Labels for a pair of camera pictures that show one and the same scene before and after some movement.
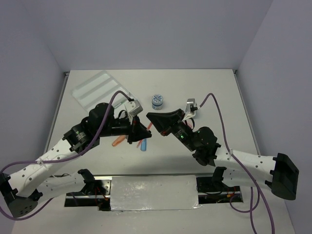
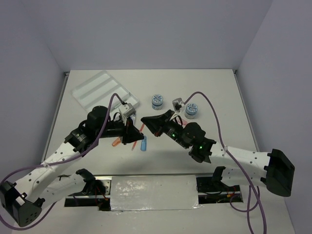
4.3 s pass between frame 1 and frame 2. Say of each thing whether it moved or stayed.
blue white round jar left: stayed
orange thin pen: moved
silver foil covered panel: stayed
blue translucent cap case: stayed
